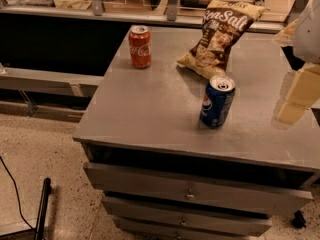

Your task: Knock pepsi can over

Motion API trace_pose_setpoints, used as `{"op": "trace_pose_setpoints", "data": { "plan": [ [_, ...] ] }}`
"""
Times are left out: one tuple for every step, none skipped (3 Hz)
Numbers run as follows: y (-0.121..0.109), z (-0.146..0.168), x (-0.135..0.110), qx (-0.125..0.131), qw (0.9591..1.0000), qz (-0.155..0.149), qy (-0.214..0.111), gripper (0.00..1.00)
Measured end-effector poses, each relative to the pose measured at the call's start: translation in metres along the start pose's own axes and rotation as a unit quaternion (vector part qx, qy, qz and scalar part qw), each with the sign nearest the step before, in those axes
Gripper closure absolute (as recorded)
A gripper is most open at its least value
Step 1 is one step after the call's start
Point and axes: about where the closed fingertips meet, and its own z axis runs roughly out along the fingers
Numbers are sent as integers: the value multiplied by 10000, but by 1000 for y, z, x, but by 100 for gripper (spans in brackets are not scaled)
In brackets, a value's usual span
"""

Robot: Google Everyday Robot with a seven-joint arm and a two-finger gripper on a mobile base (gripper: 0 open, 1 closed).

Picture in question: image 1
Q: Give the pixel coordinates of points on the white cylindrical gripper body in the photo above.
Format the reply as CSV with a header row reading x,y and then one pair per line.
x,y
308,34

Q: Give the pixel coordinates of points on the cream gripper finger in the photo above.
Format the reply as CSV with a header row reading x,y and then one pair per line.
x,y
286,36
301,95

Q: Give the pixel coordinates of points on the blue pepsi can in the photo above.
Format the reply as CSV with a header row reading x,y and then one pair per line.
x,y
218,97

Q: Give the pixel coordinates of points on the red coca-cola can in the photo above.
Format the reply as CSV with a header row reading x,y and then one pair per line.
x,y
140,46

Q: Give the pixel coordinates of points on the sea salt chips bag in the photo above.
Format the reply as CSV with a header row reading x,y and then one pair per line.
x,y
222,26

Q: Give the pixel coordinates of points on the black caster wheel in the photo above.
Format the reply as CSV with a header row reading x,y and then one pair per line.
x,y
298,221

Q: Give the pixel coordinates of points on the top grey drawer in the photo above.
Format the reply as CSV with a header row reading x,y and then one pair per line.
x,y
194,189

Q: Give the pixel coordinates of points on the grey drawer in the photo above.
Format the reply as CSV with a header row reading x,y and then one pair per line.
x,y
194,189
186,218
174,232

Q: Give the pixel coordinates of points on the grey drawer cabinet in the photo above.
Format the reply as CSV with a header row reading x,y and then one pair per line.
x,y
149,119

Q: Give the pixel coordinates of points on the middle grey drawer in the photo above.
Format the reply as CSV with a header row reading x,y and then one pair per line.
x,y
186,218

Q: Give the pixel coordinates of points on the grey lower shelf beam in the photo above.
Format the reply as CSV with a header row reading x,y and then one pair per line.
x,y
27,81

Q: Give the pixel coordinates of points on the bottom grey drawer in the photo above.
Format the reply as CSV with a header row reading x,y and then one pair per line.
x,y
174,232

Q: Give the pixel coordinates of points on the black pole on floor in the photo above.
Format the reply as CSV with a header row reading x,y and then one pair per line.
x,y
46,190

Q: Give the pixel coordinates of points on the grey metal rail frame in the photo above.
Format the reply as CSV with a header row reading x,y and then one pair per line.
x,y
188,13

